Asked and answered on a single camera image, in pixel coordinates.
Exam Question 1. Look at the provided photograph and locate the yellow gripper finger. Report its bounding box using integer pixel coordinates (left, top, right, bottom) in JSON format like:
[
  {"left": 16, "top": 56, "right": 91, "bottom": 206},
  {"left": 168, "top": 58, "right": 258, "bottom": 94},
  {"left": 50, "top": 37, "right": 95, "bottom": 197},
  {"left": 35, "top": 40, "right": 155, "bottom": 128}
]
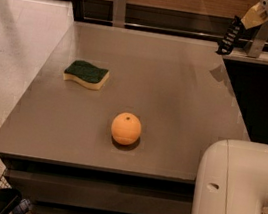
[
  {"left": 247, "top": 2, "right": 265, "bottom": 20},
  {"left": 241, "top": 9, "right": 268, "bottom": 30}
]

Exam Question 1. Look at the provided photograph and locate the black rxbar chocolate bar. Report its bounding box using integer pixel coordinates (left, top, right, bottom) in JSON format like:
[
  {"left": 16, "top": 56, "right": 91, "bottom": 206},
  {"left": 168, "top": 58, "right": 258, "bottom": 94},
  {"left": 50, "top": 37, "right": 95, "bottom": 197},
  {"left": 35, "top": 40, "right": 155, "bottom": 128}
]
[{"left": 217, "top": 16, "right": 244, "bottom": 55}]

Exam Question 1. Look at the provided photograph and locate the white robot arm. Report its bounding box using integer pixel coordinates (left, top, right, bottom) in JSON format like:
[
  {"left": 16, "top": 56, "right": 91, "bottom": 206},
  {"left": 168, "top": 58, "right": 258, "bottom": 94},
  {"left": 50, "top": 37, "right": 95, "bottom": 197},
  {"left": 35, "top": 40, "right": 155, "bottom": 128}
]
[{"left": 191, "top": 139, "right": 268, "bottom": 214}]

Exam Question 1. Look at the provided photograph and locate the orange fruit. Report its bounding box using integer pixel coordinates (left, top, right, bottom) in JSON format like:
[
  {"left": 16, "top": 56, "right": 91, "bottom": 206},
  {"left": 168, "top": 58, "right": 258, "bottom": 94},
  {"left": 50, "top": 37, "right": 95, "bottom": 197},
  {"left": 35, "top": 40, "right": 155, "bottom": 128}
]
[{"left": 110, "top": 112, "right": 142, "bottom": 146}]

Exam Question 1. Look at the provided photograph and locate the green yellow sponge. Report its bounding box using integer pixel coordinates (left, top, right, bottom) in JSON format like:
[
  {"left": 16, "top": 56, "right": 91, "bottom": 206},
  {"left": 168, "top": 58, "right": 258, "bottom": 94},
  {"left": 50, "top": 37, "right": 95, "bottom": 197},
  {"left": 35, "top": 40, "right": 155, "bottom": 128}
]
[{"left": 63, "top": 60, "right": 110, "bottom": 91}]

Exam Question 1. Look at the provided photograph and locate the upper grey drawer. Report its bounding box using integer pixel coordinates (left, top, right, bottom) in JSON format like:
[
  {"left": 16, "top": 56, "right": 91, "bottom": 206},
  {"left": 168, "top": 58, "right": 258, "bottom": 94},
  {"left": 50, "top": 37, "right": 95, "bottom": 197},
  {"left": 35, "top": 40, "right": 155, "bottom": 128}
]
[{"left": 6, "top": 170, "right": 192, "bottom": 214}]

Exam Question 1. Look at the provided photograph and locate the blue object on floor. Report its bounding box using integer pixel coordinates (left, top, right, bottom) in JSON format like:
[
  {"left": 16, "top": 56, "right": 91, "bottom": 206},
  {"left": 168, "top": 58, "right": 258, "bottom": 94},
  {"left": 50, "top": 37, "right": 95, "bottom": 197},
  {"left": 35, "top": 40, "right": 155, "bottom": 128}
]
[{"left": 12, "top": 199, "right": 32, "bottom": 214}]

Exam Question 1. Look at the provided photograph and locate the right metal bracket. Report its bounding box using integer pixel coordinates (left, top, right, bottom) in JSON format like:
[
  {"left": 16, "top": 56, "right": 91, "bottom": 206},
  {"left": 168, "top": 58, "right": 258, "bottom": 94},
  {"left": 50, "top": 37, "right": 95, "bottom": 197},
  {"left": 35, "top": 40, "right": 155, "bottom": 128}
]
[{"left": 244, "top": 21, "right": 268, "bottom": 59}]

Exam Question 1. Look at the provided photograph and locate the metal bracket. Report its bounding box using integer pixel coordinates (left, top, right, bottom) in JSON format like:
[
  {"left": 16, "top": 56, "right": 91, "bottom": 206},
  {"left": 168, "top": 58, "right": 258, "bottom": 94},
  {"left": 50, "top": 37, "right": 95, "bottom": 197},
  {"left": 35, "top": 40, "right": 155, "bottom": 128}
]
[
  {"left": 112, "top": 0, "right": 127, "bottom": 28},
  {"left": 244, "top": 21, "right": 268, "bottom": 59}
]

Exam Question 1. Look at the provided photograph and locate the left metal bracket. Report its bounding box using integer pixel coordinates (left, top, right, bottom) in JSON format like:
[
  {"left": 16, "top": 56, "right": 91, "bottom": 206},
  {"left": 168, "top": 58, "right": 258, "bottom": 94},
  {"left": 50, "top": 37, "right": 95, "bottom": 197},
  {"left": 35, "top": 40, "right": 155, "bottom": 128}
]
[{"left": 112, "top": 0, "right": 127, "bottom": 28}]

